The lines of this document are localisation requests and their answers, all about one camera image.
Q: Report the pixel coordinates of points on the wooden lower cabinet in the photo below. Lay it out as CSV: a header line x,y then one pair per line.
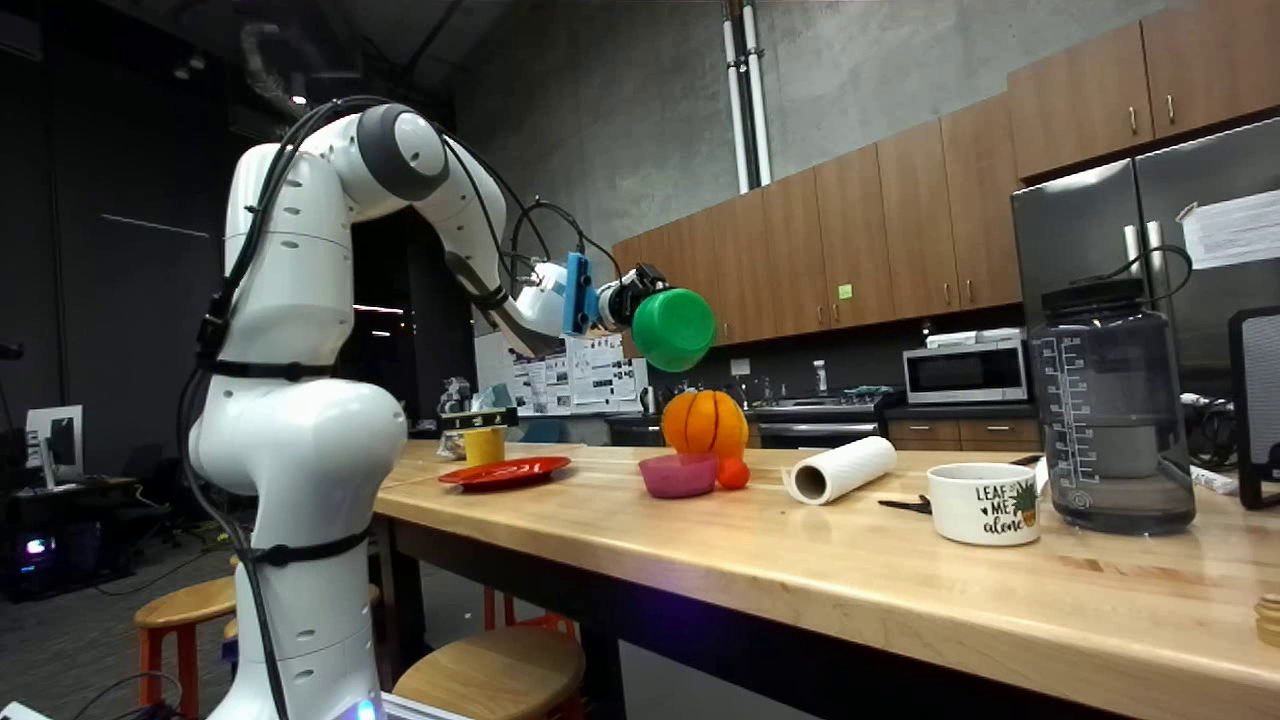
x,y
960,434

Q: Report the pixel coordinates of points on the wooden cabinet above refrigerator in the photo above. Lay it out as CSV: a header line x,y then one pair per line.
x,y
1147,86

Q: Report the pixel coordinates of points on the paper sheet on refrigerator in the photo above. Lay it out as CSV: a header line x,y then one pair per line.
x,y
1235,230

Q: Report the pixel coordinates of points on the small red-orange ball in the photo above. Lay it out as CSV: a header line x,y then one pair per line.
x,y
735,474

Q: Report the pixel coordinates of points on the green cabinet sticker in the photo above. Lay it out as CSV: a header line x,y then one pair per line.
x,y
844,290

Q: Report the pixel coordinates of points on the grey wall conduit pipe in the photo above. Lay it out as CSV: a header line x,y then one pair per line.
x,y
735,94
756,94

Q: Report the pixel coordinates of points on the yellow mug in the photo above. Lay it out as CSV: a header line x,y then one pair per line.
x,y
483,445

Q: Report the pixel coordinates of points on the stainless steel refrigerator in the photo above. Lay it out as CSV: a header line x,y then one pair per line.
x,y
1083,227

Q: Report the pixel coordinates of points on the small black tool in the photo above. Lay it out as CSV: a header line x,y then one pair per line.
x,y
905,501

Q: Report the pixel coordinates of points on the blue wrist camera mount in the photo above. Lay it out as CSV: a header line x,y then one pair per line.
x,y
580,294

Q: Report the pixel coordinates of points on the blue and green bowl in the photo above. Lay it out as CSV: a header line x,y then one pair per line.
x,y
674,330

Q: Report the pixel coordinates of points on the white ramekin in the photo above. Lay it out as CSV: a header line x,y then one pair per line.
x,y
984,507

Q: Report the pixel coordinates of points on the paper towel roll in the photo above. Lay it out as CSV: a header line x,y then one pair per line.
x,y
843,469

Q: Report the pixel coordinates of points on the built-in oven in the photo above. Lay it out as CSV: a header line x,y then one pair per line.
x,y
807,424

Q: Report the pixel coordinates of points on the wooden upper cabinets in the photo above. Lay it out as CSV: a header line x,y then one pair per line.
x,y
827,252

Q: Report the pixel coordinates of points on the translucent purple bowl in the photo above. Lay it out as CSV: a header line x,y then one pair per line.
x,y
678,476

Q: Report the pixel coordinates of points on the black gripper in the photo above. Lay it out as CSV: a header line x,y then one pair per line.
x,y
625,303

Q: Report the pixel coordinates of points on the red plate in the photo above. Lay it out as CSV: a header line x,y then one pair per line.
x,y
506,474

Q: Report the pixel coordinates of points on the orange pumpkin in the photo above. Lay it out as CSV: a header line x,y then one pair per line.
x,y
707,424

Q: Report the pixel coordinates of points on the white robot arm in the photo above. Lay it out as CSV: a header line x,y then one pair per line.
x,y
302,441

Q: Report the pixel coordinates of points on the wooden stool red legs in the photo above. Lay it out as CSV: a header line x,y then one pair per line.
x,y
495,667
495,607
180,607

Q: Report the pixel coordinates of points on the clear measuring pitcher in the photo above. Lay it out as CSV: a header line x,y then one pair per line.
x,y
1112,424

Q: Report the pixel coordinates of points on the stainless microwave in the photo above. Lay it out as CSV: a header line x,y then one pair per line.
x,y
965,372

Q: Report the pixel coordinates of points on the black flat monitor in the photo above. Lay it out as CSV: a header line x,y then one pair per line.
x,y
1259,407

